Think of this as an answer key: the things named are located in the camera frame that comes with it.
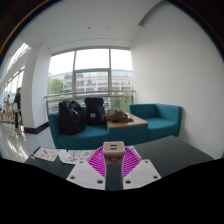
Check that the glossy black backpack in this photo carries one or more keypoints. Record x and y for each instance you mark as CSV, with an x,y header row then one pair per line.
x,y
70,118

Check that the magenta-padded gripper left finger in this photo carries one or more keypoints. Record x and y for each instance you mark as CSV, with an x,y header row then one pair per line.
x,y
86,173

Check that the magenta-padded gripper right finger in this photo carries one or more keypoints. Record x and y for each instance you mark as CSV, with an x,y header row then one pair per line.
x,y
141,171

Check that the black backpack with label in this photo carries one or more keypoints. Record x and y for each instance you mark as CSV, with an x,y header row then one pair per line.
x,y
95,111

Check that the person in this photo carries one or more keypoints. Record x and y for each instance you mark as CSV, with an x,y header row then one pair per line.
x,y
17,100

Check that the wood-topped teal side table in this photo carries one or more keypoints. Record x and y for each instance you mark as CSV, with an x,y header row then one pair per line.
x,y
128,131

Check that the teal sofa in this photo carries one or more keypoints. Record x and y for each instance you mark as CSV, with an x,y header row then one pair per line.
x,y
163,121
86,136

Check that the brown bag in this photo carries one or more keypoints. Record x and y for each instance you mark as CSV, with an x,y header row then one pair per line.
x,y
117,116

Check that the metal window railing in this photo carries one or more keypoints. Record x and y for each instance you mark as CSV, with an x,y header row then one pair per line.
x,y
60,95

